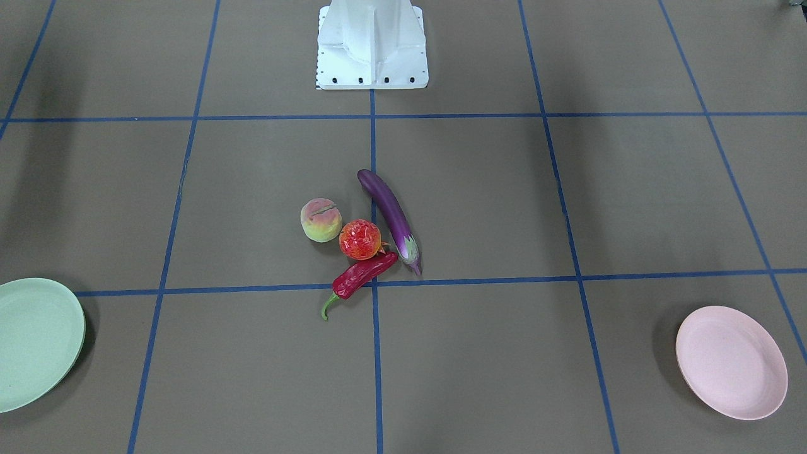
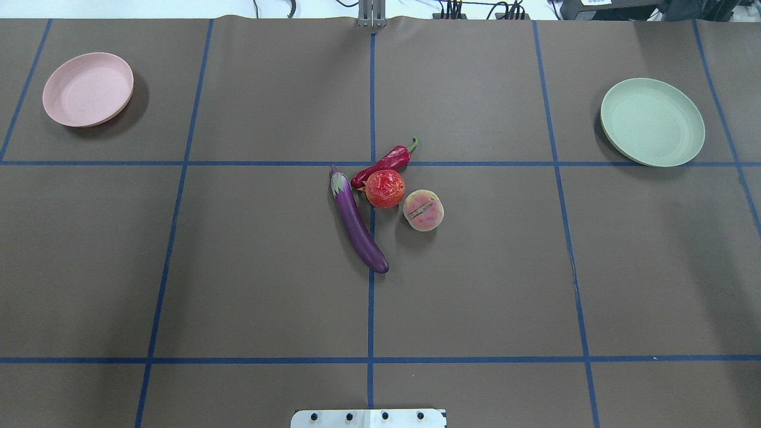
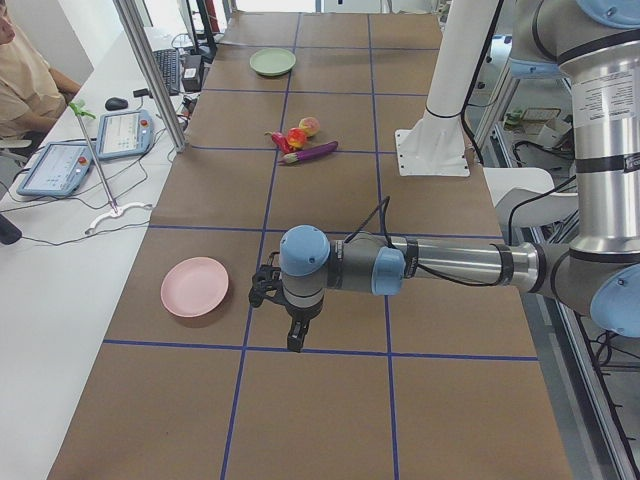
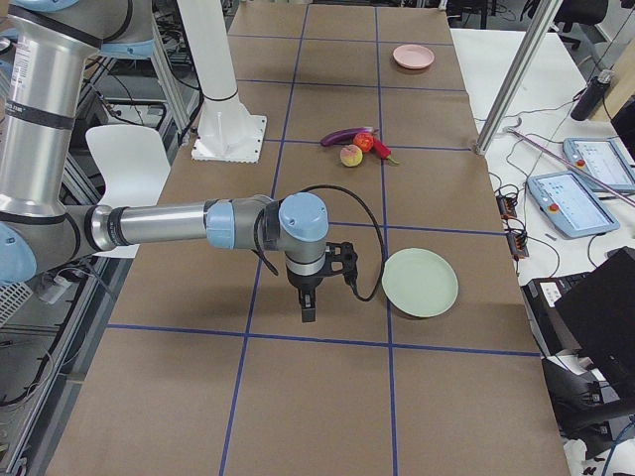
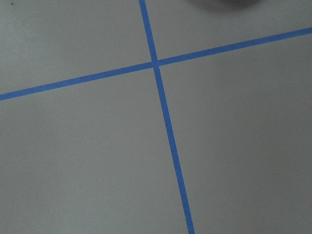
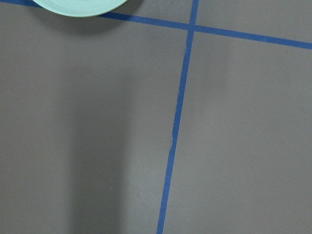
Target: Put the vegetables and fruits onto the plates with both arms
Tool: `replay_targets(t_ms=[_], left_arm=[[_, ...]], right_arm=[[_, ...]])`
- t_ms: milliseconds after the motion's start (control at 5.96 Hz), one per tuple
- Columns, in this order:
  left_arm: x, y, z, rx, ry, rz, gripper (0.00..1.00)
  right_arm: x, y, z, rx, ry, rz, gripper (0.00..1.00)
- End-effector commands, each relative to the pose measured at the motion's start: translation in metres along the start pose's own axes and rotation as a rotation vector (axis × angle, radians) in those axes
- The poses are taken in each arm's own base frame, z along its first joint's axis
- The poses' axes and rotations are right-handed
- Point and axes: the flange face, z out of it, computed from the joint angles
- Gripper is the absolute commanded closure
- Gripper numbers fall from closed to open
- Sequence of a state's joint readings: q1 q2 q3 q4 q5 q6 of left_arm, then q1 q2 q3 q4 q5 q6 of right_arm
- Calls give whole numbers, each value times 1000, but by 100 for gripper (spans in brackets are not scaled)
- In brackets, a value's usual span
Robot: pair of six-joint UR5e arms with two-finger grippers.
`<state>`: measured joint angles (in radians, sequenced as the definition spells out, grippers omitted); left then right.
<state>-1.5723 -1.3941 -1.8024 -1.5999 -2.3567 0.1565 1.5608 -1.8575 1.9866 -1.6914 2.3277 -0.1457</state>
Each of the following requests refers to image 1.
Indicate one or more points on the purple eggplant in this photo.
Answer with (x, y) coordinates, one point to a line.
(395, 218)

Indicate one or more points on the red pomegranate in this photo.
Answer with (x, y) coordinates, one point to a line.
(360, 240)

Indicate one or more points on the red chili pepper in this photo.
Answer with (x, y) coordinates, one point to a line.
(357, 275)

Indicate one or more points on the peach fruit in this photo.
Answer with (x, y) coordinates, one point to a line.
(321, 220)

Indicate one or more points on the pink plate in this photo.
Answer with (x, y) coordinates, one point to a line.
(731, 363)

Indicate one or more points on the green plate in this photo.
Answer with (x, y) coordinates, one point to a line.
(42, 334)

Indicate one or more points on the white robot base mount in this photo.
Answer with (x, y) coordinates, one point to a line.
(371, 45)

